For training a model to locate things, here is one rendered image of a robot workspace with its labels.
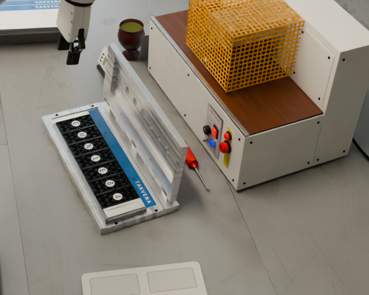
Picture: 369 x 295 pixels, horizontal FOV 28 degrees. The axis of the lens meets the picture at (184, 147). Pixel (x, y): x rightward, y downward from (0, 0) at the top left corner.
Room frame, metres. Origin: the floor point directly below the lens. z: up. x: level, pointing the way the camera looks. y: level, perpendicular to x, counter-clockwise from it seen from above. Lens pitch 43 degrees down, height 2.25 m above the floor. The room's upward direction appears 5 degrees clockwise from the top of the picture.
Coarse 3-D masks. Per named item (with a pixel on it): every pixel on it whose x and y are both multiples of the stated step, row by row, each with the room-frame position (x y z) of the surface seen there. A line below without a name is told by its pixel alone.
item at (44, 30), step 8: (8, 0) 1.97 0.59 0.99; (16, 0) 1.98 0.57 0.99; (0, 32) 1.87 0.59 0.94; (8, 32) 1.87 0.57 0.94; (16, 32) 1.88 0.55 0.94; (24, 32) 1.88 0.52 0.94; (32, 32) 1.89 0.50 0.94; (40, 32) 1.89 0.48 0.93; (48, 32) 1.90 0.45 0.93; (56, 32) 1.91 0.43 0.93; (0, 40) 1.86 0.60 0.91; (8, 40) 1.87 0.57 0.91; (16, 40) 1.88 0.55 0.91; (24, 40) 1.88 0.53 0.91; (32, 40) 1.89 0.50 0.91; (40, 40) 1.89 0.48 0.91; (48, 40) 1.90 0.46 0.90; (56, 40) 1.90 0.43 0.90
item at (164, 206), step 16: (64, 112) 1.54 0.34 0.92; (48, 128) 1.47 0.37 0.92; (112, 128) 1.49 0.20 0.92; (128, 144) 1.44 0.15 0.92; (64, 160) 1.35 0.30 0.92; (144, 176) 1.32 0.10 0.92; (80, 192) 1.25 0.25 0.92; (160, 192) 1.27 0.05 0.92; (96, 208) 1.19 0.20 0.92; (160, 208) 1.21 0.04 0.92; (176, 208) 1.23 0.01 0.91; (96, 224) 1.15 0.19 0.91; (112, 224) 1.15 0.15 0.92; (128, 224) 1.17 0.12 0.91
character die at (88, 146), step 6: (96, 138) 1.43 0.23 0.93; (102, 138) 1.44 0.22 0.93; (72, 144) 1.40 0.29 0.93; (78, 144) 1.41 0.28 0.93; (84, 144) 1.41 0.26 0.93; (90, 144) 1.41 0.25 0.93; (96, 144) 1.41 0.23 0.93; (102, 144) 1.41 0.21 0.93; (72, 150) 1.38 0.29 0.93; (78, 150) 1.38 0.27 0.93; (84, 150) 1.38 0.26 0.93; (90, 150) 1.38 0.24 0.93; (96, 150) 1.39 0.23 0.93
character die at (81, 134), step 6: (90, 126) 1.48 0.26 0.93; (96, 126) 1.48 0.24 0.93; (66, 132) 1.45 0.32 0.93; (72, 132) 1.45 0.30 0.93; (78, 132) 1.45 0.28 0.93; (84, 132) 1.45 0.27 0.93; (90, 132) 1.46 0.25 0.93; (96, 132) 1.46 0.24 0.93; (66, 138) 1.42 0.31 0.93; (72, 138) 1.43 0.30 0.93; (78, 138) 1.43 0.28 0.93; (84, 138) 1.43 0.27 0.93; (90, 138) 1.44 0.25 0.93
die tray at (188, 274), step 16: (96, 272) 1.01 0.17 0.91; (112, 272) 1.02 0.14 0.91; (128, 272) 1.02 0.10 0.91; (144, 272) 1.03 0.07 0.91; (160, 272) 1.03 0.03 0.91; (176, 272) 1.03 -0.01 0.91; (192, 272) 1.04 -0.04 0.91; (96, 288) 0.97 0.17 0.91; (112, 288) 0.97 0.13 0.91; (128, 288) 0.98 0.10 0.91; (144, 288) 0.98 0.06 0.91; (160, 288) 0.99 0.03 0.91; (176, 288) 0.99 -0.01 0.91; (192, 288) 0.99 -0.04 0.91
